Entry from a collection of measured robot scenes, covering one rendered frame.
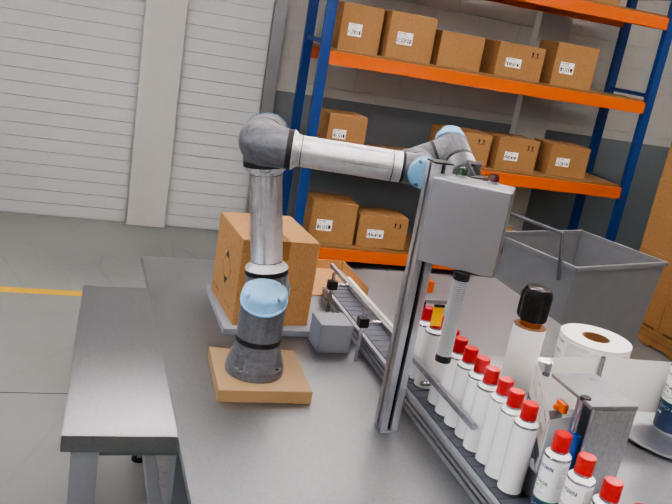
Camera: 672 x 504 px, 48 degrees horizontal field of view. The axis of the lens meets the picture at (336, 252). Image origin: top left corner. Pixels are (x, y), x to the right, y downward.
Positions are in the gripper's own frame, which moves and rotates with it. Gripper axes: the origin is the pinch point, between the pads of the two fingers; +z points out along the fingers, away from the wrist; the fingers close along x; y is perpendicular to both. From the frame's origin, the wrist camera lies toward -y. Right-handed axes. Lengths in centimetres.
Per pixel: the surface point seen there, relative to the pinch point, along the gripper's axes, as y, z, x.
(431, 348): -34.4, 6.7, -1.5
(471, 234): 8.7, 7.2, -10.4
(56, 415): -191, -64, -91
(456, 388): -26.6, 23.4, -3.0
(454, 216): 10.1, 3.6, -14.0
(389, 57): -161, -334, 116
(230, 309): -69, -30, -44
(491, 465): -22, 45, -3
